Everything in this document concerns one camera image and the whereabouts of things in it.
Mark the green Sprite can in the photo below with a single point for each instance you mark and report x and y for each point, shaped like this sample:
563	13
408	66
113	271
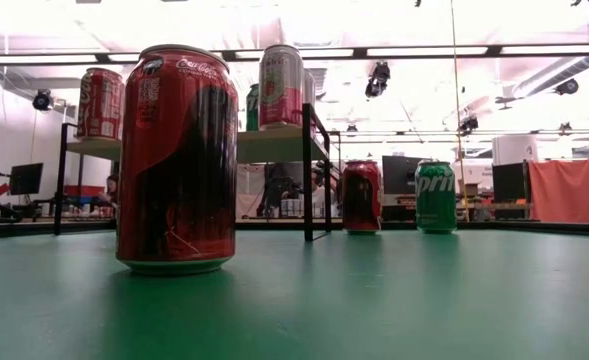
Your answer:
252	110
435	200

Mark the red Coca-Cola can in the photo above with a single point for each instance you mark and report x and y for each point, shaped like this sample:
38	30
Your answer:
100	105
361	200
174	150

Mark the row of white bottles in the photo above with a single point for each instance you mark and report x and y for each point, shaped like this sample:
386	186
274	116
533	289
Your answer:
294	207

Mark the person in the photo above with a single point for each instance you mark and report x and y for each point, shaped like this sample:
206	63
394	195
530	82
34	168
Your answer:
111	187
319	197

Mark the black monitor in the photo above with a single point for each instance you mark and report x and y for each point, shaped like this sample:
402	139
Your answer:
510	182
26	178
399	175

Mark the green table mat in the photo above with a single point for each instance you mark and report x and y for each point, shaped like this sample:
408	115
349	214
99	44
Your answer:
294	310

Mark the cardboard box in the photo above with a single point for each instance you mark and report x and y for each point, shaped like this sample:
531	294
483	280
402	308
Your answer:
471	189

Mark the thin yellowish pole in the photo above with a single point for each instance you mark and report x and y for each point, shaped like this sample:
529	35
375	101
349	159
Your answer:
457	100

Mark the black ceiling spotlight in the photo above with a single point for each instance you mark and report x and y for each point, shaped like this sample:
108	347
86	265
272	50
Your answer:
567	87
42	100
468	124

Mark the red and blue bin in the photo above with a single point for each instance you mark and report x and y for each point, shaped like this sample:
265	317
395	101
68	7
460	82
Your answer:
81	191

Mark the white cylinder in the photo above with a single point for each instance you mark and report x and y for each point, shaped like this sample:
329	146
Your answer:
514	150

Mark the orange cloth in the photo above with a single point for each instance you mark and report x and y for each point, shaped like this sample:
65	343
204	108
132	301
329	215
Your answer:
569	190

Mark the black tripod camera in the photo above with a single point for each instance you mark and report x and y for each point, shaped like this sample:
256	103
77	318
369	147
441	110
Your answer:
278	190

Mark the wooden shelf black metal frame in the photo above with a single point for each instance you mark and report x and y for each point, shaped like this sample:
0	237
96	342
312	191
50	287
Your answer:
274	145

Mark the black ceiling camera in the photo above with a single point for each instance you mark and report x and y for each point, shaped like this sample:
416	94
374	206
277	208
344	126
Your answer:
378	80

